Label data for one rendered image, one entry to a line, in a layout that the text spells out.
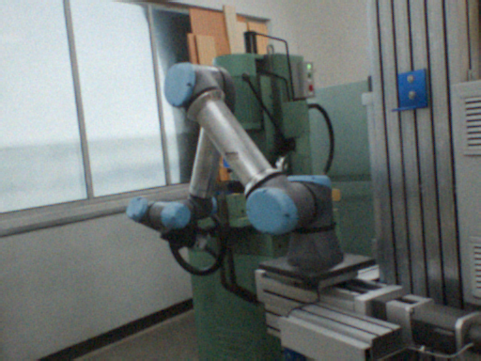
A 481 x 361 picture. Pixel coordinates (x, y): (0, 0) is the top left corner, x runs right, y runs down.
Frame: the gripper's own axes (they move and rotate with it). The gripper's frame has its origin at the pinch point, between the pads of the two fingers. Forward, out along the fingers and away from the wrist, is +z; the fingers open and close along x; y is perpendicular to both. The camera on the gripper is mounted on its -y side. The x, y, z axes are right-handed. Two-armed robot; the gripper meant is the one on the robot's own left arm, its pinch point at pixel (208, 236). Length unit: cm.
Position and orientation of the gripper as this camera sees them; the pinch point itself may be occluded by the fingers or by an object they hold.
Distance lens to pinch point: 184.0
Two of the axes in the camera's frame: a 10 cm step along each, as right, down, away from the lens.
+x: 7.8, 0.3, -6.3
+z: 5.7, 3.8, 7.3
